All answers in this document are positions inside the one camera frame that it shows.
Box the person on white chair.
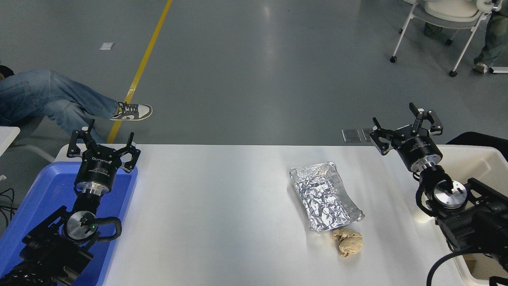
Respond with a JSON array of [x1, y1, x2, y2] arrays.
[[423, 0, 508, 74]]

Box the blue plastic tray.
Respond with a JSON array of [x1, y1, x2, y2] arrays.
[[0, 161, 139, 286]]

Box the large pale bin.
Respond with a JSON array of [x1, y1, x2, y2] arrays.
[[411, 145, 508, 286]]

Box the crumpled foil tray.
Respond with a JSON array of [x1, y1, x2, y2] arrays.
[[289, 161, 365, 232]]

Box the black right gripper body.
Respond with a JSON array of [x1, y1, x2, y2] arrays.
[[391, 126, 443, 168]]

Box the white wheeled chair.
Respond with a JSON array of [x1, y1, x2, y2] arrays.
[[390, 0, 496, 77]]

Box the white paper cup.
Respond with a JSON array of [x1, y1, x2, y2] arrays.
[[411, 201, 435, 224]]

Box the black cables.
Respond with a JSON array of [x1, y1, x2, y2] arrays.
[[0, 187, 18, 229]]

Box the black fabric object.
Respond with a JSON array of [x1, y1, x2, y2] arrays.
[[446, 131, 508, 151]]

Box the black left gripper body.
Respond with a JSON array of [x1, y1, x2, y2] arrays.
[[75, 145, 122, 188]]

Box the white side table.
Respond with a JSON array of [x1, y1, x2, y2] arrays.
[[0, 126, 21, 157]]

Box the crumpled tan paper ball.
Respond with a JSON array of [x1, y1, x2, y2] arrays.
[[332, 228, 364, 257]]

